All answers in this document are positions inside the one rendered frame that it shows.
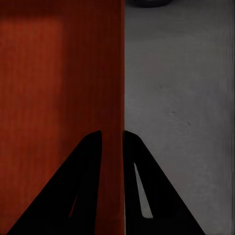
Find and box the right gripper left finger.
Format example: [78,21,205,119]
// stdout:
[7,130,102,235]

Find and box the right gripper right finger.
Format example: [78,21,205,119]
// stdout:
[123,130,205,235]

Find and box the storage box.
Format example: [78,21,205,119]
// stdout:
[0,0,125,235]

